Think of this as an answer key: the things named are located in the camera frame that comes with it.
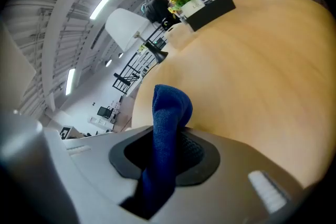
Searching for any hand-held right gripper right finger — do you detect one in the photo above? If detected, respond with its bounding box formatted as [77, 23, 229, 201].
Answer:
[154, 126, 309, 224]

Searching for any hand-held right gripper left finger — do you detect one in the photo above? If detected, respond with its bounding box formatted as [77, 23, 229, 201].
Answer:
[0, 111, 154, 224]

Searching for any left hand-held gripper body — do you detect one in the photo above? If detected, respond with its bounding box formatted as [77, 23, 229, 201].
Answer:
[59, 125, 75, 140]

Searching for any blue cloth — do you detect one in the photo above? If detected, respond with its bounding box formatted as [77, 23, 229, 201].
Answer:
[136, 84, 193, 220]

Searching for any black metal railing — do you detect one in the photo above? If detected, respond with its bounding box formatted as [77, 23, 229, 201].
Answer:
[112, 22, 171, 95]

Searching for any white table lamp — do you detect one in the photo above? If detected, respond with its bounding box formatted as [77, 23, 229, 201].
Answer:
[104, 7, 169, 64]

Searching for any wooden tissue box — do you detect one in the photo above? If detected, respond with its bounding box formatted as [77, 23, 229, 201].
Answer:
[164, 22, 197, 52]

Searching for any black tray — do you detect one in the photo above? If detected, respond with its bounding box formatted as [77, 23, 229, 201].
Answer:
[186, 0, 236, 32]

